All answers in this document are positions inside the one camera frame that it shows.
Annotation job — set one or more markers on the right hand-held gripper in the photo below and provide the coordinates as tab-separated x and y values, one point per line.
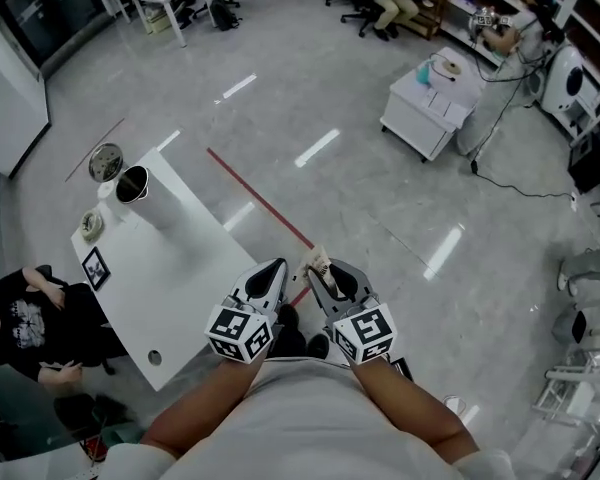
365	333

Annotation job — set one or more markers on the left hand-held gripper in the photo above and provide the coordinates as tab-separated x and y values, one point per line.
237	333

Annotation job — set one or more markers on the beige tea bag packet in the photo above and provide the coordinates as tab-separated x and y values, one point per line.
317	260

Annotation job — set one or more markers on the white electric kettle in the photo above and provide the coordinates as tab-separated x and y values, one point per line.
155	208

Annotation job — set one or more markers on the person's right forearm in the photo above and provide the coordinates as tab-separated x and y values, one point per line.
405	408

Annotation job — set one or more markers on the person's left forearm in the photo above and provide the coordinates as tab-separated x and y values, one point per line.
205	403

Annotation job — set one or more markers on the person's left shoe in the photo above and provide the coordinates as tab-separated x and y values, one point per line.
290	315

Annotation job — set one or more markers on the person's shoe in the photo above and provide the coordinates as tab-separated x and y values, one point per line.
290	315
318	348

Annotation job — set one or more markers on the person's right shoe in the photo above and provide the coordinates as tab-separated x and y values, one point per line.
318	348

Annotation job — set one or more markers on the person's white shirt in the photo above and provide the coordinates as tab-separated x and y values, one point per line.
305	418

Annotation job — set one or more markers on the beige tape roll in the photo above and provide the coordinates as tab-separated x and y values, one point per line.
92	224

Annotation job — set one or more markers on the white cart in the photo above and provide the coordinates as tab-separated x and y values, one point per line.
415	123

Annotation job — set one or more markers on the white paper towel roll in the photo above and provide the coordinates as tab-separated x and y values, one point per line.
105	193

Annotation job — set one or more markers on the green bucket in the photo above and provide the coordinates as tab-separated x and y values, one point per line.
125	438

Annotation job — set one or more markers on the white paper sheets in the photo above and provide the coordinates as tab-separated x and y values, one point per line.
445	108

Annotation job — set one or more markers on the grey bin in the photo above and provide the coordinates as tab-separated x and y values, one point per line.
565	328

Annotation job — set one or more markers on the teal bottle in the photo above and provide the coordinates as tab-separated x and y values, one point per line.
425	74

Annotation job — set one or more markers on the round brown spool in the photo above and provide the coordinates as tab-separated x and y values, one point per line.
451	67

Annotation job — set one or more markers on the metal rack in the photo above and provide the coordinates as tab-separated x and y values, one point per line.
580	398

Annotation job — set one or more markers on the black equipment box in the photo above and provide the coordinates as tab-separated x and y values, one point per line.
590	163

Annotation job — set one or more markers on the black backpack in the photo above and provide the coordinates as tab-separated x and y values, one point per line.
225	13

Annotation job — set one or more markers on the wooden stool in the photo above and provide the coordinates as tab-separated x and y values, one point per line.
430	18

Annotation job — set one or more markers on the white round machine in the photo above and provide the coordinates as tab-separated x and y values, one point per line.
560	83

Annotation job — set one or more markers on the black double door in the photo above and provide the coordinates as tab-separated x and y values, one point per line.
50	13

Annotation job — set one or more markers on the black picture frame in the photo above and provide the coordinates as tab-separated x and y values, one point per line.
96	268

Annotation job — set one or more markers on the white wall shelving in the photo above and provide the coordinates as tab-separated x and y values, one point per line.
595	13

